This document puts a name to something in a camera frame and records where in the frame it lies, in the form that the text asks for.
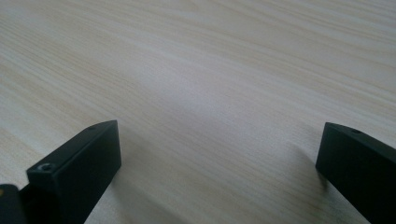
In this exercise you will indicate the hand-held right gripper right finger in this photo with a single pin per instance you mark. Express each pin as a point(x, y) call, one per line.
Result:
point(358, 168)

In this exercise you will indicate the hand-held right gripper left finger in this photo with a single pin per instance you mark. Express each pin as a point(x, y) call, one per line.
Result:
point(77, 174)

